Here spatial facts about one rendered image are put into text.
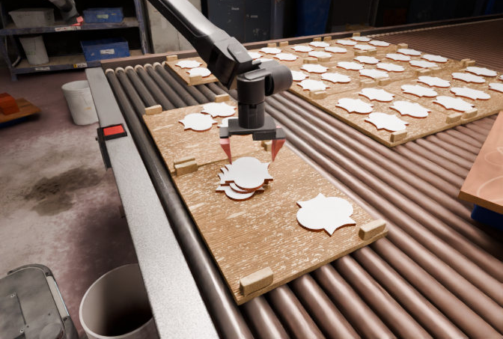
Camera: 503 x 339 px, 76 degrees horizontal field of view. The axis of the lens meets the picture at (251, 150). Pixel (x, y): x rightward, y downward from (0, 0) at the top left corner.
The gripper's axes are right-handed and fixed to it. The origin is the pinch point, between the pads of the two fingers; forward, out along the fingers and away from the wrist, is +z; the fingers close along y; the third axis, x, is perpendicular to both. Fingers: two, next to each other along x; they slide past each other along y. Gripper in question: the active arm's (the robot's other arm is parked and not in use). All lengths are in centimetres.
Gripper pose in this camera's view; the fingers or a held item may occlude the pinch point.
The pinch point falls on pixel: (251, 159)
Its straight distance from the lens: 74.7
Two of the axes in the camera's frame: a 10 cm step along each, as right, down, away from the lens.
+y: -9.9, 0.6, -0.8
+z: 0.2, 8.6, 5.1
